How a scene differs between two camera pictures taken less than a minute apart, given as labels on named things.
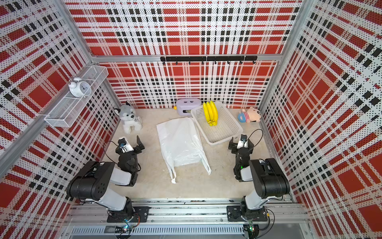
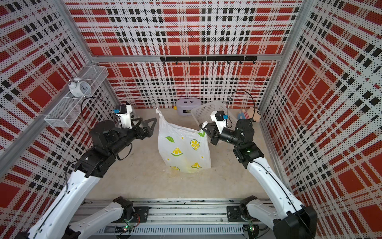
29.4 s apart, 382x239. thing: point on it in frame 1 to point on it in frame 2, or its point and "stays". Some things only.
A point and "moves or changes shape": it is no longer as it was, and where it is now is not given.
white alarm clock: [78, 88] stays
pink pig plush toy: [251, 114] stays
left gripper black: [142, 147] to [148, 132]
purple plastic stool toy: [184, 105] stays
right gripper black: [231, 145] to [212, 128]
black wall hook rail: [209, 59] stays
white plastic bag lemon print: [181, 144] moves or changes shape
